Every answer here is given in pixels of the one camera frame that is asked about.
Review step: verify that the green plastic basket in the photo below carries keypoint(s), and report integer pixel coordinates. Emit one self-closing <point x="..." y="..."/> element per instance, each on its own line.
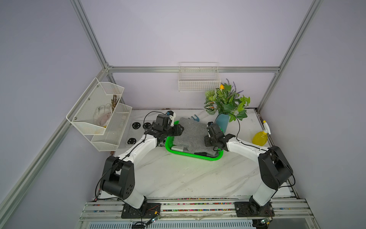
<point x="169" y="144"/>

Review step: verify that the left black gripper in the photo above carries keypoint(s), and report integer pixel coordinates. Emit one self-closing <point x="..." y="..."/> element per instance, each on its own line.
<point x="177" y="130"/>

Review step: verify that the aluminium front rail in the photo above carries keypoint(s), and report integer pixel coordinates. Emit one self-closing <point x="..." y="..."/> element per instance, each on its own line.
<point x="199" y="209"/>

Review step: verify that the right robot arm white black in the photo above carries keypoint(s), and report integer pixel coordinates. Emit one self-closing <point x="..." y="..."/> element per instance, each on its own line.
<point x="273" y="166"/>

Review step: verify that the artificial plant teal vase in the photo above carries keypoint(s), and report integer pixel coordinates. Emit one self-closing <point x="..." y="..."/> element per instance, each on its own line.
<point x="228" y="103"/>

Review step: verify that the clear glove in shelf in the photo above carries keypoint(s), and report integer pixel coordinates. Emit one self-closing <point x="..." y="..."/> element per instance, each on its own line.
<point x="102" y="115"/>

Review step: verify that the blue hand rake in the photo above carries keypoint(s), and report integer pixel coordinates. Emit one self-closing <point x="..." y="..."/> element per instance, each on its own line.
<point x="195" y="118"/>

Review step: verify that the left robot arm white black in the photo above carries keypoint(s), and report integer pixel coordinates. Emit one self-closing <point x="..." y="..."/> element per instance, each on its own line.
<point x="118" y="177"/>

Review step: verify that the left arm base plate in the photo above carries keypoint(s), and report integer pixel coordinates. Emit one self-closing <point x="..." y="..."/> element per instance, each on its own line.
<point x="146" y="211"/>

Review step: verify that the grey scarf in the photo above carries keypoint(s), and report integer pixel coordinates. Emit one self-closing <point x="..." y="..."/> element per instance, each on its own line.
<point x="193" y="138"/>

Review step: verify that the white wire wall basket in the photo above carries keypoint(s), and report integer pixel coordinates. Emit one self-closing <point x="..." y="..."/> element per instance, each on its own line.
<point x="198" y="76"/>

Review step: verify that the white mesh two-tier shelf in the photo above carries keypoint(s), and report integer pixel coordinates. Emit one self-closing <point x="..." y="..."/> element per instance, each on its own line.
<point x="81" y="115"/>

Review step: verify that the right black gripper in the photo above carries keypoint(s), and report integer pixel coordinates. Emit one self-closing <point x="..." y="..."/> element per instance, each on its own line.
<point x="208" y="143"/>

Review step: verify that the white scarf black circles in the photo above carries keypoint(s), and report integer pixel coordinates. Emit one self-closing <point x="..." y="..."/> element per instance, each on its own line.
<point x="136" y="131"/>

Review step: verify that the yellow spray bottle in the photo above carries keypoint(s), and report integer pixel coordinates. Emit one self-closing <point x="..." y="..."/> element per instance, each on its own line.
<point x="261" y="138"/>

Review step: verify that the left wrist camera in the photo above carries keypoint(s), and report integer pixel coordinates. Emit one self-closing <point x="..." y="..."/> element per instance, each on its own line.
<point x="172" y="117"/>

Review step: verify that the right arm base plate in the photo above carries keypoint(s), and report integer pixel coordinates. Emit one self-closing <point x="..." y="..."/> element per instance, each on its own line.
<point x="251" y="209"/>

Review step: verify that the dried twigs in shelf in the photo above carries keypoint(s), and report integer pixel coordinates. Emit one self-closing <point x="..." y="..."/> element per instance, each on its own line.
<point x="114" y="102"/>

